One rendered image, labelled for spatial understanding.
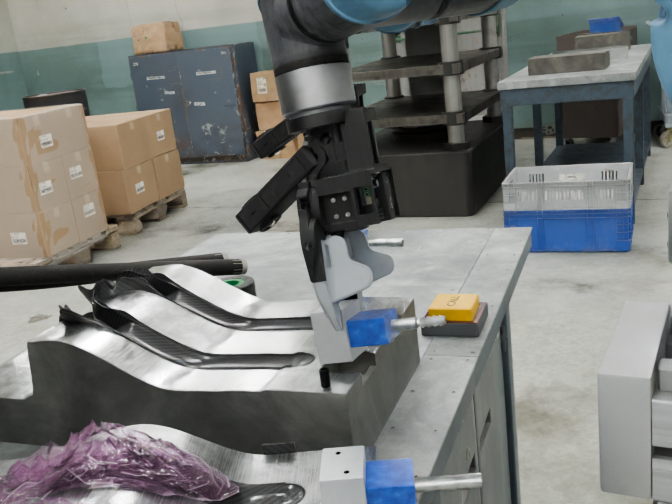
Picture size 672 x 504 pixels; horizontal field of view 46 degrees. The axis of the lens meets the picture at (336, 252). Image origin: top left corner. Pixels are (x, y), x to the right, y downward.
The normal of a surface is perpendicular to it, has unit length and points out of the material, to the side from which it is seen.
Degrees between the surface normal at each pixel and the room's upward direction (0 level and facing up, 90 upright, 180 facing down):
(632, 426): 90
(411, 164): 90
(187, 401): 90
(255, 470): 9
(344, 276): 71
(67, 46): 90
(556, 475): 0
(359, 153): 82
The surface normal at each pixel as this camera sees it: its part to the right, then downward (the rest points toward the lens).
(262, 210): -0.39, 0.17
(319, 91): 0.12, 0.07
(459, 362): -0.12, -0.95
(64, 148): 0.90, -0.17
